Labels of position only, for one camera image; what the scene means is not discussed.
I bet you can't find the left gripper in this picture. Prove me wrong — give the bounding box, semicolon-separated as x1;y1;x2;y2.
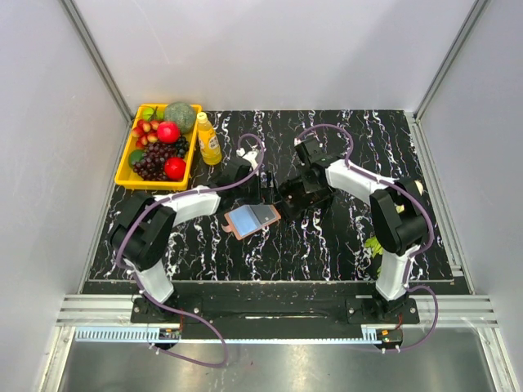
235;171;281;206

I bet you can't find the black card box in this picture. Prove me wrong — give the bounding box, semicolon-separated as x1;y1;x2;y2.
275;177;335;221

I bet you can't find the pink leather card holder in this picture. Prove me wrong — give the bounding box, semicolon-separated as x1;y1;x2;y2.
221;205;281;240

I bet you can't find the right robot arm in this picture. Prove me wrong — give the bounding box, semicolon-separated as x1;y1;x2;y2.
295;139;433;323

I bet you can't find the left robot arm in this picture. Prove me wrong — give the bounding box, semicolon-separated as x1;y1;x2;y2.
108;158;262;323

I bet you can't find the yellow juice bottle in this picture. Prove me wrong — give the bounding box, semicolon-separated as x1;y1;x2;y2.
196;112;222;166

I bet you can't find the small black grape bunch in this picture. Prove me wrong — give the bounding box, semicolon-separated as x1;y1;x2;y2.
174;136;190;158

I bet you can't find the red pomegranate lower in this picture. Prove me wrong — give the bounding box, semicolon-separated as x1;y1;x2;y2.
163;157;186;181

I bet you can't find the red pomegranate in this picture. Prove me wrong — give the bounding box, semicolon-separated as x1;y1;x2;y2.
157;121;181;144
163;157;186;181

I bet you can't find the green melon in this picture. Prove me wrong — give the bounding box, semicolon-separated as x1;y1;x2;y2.
163;102;197;134

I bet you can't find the red pomegranate upper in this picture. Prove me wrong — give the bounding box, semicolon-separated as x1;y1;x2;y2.
157;121;181;144

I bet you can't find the dark purple grape bunch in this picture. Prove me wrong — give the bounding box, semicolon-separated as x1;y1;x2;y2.
131;141;178;181

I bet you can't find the small red fruit bunch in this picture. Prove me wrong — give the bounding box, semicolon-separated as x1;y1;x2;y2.
131;119;160;149

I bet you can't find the yellow plastic tray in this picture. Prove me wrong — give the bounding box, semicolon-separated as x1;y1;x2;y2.
114;104;203;191

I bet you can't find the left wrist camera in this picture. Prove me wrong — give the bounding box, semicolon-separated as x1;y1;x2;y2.
236;148;262;169

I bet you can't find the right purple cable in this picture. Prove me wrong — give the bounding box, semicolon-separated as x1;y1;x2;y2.
294;123;440;354

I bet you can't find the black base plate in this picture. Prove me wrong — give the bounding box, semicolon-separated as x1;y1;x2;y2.
130;281;421;339

